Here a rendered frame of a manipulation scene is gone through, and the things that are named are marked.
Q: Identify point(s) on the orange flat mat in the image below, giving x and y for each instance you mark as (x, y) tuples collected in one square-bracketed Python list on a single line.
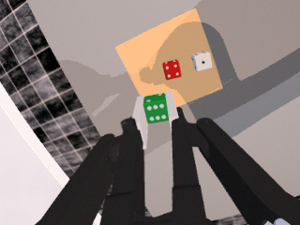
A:
[(178, 39)]

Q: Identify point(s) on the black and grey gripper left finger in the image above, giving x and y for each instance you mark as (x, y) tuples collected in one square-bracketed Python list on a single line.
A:
[(79, 201)]

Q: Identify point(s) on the red die with white pips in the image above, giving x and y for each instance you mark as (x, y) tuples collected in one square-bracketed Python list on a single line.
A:
[(172, 69)]

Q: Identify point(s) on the green die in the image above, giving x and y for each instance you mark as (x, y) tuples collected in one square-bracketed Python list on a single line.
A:
[(155, 107)]

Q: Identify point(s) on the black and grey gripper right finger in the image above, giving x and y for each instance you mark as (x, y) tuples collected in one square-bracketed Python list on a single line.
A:
[(257, 196)]

